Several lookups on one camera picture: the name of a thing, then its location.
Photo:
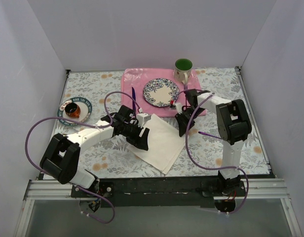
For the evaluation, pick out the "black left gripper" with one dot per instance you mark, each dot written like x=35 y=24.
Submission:
x=140 y=137

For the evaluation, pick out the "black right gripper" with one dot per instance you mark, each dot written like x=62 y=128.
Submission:
x=184 y=119

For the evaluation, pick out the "white cloth napkin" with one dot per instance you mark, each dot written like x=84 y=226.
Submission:
x=164 y=143

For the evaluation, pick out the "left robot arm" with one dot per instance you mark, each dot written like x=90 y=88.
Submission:
x=61 y=157

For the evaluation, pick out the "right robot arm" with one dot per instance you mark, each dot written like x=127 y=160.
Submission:
x=233 y=124

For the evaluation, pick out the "cream mug green inside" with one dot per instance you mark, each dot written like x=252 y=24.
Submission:
x=182 y=70

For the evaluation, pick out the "purple spoon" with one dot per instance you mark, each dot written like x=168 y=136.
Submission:
x=210 y=135

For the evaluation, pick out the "floral patterned tablecloth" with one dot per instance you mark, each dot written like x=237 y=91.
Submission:
x=111 y=158

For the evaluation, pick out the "blue floral plate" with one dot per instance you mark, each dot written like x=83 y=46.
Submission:
x=160 y=92

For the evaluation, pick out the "purple knife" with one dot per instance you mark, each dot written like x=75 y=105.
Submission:
x=133 y=101

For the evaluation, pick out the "teal rimmed saucer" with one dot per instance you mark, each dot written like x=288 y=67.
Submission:
x=85 y=107

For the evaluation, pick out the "orange brown small cup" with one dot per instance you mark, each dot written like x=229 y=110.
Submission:
x=72 y=110

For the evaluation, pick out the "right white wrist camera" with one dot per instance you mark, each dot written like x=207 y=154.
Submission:
x=176 y=106

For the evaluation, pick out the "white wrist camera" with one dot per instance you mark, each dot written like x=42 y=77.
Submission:
x=142 y=118
x=176 y=106

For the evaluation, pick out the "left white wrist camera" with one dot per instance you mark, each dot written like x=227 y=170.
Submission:
x=142 y=118

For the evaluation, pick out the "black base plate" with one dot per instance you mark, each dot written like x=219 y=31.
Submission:
x=162 y=191

